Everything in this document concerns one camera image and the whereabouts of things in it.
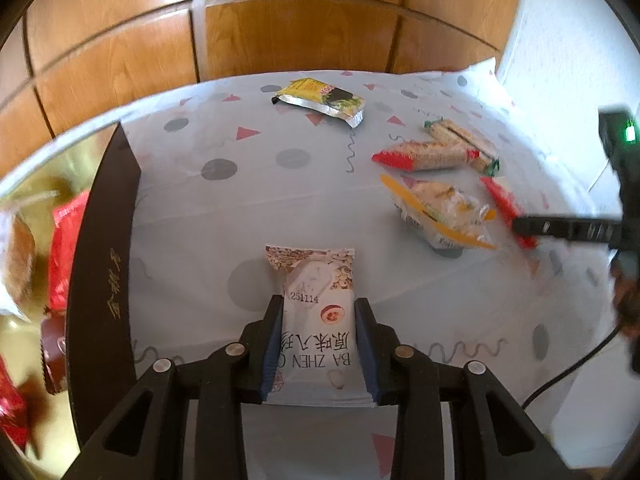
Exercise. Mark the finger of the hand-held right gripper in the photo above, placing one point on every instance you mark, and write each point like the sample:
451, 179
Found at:
565, 227

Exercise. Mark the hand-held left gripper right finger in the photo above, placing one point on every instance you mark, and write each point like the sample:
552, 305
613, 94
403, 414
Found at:
369, 360

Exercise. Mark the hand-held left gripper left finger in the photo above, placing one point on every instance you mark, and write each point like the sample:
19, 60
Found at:
271, 360

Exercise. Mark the white beige cake packet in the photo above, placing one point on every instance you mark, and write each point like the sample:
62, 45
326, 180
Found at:
312, 305

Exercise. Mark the shiny red snack packet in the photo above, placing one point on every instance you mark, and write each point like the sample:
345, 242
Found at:
500, 200

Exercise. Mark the clear packet yellow edges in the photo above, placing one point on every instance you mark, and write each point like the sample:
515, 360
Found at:
435, 205

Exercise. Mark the cracker packet green ends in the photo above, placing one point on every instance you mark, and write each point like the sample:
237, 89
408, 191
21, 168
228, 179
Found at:
465, 137

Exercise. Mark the rice bar packet red ends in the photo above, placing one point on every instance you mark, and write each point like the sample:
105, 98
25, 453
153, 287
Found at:
425, 156

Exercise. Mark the black tin box gold interior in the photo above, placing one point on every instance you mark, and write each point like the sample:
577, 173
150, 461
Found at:
110, 240

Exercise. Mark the brown snack packet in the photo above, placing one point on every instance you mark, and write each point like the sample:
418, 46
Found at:
52, 355

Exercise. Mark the large red snack packet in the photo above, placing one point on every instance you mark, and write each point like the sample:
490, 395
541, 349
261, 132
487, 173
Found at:
67, 250

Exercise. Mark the red white snack packet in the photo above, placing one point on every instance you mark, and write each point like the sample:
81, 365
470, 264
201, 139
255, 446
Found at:
10, 410

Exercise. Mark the yellow snack packet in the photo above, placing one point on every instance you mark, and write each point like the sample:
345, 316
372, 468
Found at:
310, 92

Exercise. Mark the clear bun packet red print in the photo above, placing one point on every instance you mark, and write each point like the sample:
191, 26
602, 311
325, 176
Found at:
17, 260

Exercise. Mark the patterned white tablecloth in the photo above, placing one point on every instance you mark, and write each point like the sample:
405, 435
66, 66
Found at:
210, 220

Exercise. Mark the wooden panel wardrobe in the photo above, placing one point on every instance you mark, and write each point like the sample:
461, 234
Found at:
300, 25

